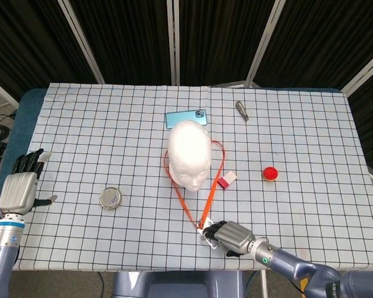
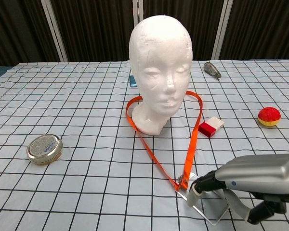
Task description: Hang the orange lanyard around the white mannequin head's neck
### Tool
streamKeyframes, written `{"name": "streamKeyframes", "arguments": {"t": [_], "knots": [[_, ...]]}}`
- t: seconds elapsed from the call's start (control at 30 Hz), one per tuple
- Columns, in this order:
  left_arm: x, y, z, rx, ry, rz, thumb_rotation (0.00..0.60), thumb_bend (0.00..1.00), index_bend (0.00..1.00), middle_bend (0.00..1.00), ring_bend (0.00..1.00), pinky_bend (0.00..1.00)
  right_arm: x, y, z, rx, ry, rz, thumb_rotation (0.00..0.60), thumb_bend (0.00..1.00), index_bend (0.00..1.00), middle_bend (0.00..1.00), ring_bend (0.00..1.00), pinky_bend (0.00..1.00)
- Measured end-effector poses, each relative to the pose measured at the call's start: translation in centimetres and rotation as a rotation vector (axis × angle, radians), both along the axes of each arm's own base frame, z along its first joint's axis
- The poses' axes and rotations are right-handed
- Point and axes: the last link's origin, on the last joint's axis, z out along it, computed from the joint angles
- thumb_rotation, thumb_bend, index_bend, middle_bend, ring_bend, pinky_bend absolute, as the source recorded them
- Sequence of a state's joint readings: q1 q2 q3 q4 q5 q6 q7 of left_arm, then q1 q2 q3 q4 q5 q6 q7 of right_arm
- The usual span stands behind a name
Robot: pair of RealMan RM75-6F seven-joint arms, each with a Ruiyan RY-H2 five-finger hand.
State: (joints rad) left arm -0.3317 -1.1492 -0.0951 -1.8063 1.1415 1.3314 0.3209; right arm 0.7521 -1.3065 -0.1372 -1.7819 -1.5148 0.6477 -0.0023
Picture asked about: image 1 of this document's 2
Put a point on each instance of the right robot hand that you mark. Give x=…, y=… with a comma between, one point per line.
x=233, y=237

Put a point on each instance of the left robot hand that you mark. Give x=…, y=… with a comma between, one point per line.
x=17, y=192

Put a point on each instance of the clear badge holder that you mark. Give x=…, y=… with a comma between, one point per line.
x=208, y=222

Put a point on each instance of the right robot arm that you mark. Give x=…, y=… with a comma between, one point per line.
x=298, y=267

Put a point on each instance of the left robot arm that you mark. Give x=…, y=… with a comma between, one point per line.
x=3, y=242

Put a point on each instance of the white foam mannequin head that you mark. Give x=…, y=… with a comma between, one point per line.
x=189, y=149

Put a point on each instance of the white table leg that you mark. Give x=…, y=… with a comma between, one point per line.
x=264, y=284

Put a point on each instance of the red and white block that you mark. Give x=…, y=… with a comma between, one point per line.
x=227, y=180

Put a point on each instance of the red and yellow ball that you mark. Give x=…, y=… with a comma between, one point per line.
x=270, y=173

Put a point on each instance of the grey blue robot torso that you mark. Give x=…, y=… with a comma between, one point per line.
x=174, y=285

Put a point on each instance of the round metal tin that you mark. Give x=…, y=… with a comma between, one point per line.
x=111, y=198

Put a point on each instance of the checked white tablecloth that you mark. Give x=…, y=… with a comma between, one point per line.
x=112, y=149

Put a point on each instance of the grey metal tool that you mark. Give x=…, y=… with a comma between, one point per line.
x=241, y=108

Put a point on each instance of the blue smartphone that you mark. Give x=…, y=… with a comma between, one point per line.
x=183, y=118

